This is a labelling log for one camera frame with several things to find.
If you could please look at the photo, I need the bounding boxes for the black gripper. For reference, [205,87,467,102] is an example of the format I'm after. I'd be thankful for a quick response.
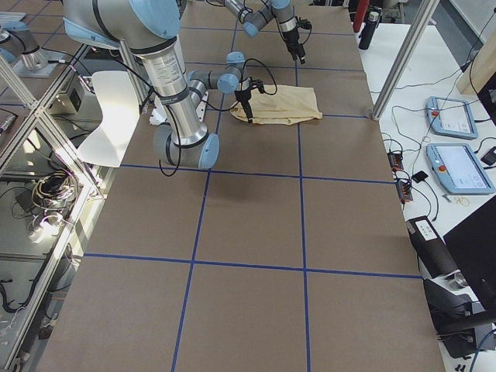
[235,79,253,123]
[282,27,306,64]

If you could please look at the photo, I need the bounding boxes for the cream long-sleeve printed shirt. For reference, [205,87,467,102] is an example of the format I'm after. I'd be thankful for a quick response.
[249,85,323,126]

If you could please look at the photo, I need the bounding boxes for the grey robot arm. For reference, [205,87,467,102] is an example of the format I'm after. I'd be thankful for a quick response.
[64,1,253,169]
[215,0,312,64]

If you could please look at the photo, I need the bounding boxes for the black water bottle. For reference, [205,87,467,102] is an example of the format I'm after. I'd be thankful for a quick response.
[358,11,381,50]

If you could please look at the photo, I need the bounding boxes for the upper orange black adapter box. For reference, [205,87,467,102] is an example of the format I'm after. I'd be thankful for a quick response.
[387,152,404,171]

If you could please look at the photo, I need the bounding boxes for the orange black adapter box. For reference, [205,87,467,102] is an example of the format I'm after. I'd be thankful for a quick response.
[395,180,413,205]
[387,152,404,171]

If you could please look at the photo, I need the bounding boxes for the upper blue teach pendant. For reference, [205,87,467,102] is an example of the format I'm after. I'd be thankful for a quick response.
[425,96,478,140]

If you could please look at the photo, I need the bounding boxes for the blue teach pendant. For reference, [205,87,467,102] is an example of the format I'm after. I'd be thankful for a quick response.
[425,96,478,140]
[426,143,495,195]

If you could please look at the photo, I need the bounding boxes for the lower orange black adapter box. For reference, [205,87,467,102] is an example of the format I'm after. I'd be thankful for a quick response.
[395,180,413,205]

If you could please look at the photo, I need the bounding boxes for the lower blue teach pendant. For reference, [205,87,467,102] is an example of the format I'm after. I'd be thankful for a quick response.
[426,143,495,195]

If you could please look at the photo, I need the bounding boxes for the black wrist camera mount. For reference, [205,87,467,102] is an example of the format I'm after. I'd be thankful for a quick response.
[250,79,266,94]
[296,17,312,30]

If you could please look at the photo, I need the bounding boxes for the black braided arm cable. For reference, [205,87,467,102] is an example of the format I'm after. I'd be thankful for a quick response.
[157,57,279,177]

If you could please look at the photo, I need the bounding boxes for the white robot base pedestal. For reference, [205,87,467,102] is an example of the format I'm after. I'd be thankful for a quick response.
[146,1,203,136]

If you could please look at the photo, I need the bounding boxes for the aluminium frame post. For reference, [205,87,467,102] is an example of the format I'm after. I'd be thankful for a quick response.
[370,0,440,121]

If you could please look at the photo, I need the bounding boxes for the coiled cable bundle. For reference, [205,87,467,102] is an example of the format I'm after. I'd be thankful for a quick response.
[30,172,84,212]

